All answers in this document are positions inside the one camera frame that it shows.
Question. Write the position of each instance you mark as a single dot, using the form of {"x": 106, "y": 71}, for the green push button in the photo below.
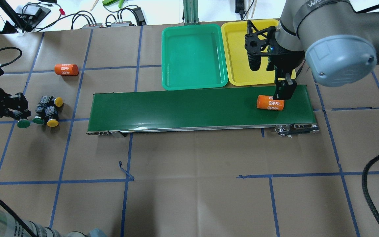
{"x": 23, "y": 123}
{"x": 40, "y": 115}

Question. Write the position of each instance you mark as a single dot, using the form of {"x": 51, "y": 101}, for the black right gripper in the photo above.
{"x": 287, "y": 60}

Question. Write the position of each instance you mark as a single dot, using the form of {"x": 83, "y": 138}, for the aluminium frame post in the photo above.
{"x": 190, "y": 14}

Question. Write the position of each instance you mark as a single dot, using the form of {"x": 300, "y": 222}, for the green conveyor belt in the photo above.
{"x": 194, "y": 110}

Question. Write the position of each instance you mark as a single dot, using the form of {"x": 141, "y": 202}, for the green plastic tray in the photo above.
{"x": 193, "y": 57}

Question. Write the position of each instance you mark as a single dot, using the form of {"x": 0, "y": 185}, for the yellow push button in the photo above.
{"x": 51, "y": 118}
{"x": 47, "y": 101}

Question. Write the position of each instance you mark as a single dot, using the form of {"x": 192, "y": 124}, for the black power adapter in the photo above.
{"x": 141, "y": 21}

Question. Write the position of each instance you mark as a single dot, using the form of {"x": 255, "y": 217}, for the orange 4680 cylinder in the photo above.
{"x": 66, "y": 69}
{"x": 268, "y": 103}

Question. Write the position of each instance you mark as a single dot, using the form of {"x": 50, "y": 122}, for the yellow push button upper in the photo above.
{"x": 47, "y": 101}

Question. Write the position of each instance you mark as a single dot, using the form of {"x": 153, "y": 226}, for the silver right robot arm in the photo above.
{"x": 340, "y": 45}

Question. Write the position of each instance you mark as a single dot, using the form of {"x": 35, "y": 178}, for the orange 4680 cylinder on table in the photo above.
{"x": 66, "y": 69}

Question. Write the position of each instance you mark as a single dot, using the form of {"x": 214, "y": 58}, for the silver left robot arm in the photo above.
{"x": 11, "y": 225}

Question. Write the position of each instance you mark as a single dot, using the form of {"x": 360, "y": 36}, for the yellow push button lower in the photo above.
{"x": 51, "y": 118}

